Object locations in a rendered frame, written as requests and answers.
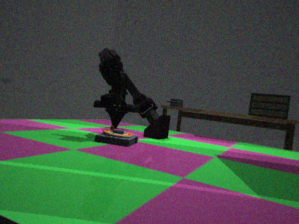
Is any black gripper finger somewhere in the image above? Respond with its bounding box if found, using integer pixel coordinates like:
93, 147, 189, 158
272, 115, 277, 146
105, 109, 115, 126
113, 111, 128, 129

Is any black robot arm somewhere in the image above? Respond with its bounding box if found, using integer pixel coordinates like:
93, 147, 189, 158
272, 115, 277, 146
99, 48, 159, 124

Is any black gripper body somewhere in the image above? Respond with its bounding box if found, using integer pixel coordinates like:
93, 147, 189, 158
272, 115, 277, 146
93, 87, 141, 113

